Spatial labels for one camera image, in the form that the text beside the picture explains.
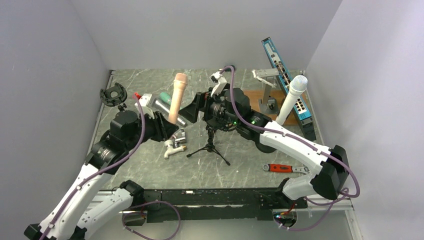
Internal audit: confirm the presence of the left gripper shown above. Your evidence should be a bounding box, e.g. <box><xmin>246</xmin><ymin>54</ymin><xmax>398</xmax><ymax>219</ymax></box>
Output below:
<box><xmin>125</xmin><ymin>109</ymin><xmax>179</xmax><ymax>150</ymax></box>

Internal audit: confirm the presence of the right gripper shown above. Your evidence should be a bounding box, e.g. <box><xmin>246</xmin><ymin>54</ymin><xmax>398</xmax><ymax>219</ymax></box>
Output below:
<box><xmin>178</xmin><ymin>87</ymin><xmax>240</xmax><ymax>126</ymax></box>

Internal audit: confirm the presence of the grey condenser microphone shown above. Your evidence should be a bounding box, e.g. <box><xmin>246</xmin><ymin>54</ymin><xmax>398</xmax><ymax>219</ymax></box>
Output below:
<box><xmin>152</xmin><ymin>98</ymin><xmax>187</xmax><ymax>127</ymax></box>

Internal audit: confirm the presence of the mint green microphone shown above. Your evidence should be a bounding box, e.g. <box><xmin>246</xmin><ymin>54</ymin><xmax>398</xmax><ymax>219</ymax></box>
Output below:
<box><xmin>159</xmin><ymin>92</ymin><xmax>172</xmax><ymax>105</ymax></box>

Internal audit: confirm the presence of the peach pink microphone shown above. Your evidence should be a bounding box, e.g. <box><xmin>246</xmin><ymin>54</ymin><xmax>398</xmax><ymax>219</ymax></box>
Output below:
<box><xmin>168</xmin><ymin>73</ymin><xmax>188</xmax><ymax>124</ymax></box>

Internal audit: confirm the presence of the black tripod shock mount stand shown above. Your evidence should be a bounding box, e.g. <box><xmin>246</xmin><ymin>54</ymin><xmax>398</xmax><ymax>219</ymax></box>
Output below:
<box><xmin>186</xmin><ymin>119</ymin><xmax>236</xmax><ymax>166</ymax></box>

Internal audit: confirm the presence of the black shock mount desk stand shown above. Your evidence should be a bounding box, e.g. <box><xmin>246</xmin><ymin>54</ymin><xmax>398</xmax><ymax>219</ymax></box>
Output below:
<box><xmin>99</xmin><ymin>82</ymin><xmax>128</xmax><ymax>111</ymax></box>

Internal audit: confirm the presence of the white microphone silver grille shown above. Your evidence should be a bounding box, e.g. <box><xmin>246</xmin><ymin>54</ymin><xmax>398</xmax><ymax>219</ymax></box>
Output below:
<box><xmin>275</xmin><ymin>75</ymin><xmax>308</xmax><ymax>126</ymax></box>

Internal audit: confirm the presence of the black round base stand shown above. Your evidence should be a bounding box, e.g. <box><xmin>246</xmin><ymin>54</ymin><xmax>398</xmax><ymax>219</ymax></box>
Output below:
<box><xmin>255</xmin><ymin>142</ymin><xmax>276</xmax><ymax>154</ymax></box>

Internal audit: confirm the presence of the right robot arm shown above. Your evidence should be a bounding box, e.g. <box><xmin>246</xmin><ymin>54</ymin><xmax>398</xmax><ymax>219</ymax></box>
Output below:
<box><xmin>178</xmin><ymin>86</ymin><xmax>349</xmax><ymax>208</ymax></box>

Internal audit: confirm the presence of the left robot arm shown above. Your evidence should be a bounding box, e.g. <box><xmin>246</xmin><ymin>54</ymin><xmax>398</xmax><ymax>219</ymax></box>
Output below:
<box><xmin>24</xmin><ymin>110</ymin><xmax>179</xmax><ymax>240</ymax></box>

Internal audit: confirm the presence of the white and chrome faucet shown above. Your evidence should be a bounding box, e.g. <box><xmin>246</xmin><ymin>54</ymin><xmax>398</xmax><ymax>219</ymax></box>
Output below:
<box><xmin>163</xmin><ymin>128</ymin><xmax>187</xmax><ymax>159</ymax></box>

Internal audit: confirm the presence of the wooden board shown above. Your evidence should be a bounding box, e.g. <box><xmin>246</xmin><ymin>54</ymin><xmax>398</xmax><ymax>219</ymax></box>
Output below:
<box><xmin>243</xmin><ymin>90</ymin><xmax>298</xmax><ymax>126</ymax></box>

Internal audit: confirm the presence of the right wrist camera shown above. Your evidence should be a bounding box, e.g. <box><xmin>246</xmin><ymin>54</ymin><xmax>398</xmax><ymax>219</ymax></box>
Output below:
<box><xmin>210</xmin><ymin>71</ymin><xmax>228</xmax><ymax>97</ymax></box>

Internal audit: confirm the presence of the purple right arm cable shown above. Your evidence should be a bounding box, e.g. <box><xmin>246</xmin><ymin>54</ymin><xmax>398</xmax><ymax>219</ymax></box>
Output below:
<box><xmin>220</xmin><ymin>65</ymin><xmax>361</xmax><ymax>206</ymax></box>

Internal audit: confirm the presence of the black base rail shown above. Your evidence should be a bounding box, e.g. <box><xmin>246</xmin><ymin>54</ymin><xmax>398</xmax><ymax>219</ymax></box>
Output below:
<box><xmin>123</xmin><ymin>187</ymin><xmax>308</xmax><ymax>226</ymax></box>

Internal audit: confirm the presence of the metal bracket on post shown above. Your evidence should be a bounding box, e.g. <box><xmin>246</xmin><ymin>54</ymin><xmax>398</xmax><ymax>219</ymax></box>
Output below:
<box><xmin>252</xmin><ymin>68</ymin><xmax>279</xmax><ymax>115</ymax></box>

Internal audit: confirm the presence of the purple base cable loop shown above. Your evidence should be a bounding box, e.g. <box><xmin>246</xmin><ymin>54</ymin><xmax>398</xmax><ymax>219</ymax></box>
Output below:
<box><xmin>121</xmin><ymin>200</ymin><xmax>181</xmax><ymax>240</ymax></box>

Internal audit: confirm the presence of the red handled adjustable wrench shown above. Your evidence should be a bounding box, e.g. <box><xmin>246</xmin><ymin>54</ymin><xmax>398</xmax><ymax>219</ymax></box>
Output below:
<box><xmin>262</xmin><ymin>163</ymin><xmax>310</xmax><ymax>174</ymax></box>

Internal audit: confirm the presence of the blue network switch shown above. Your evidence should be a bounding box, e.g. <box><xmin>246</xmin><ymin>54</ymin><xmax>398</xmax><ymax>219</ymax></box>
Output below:
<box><xmin>261</xmin><ymin>37</ymin><xmax>317</xmax><ymax>141</ymax></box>

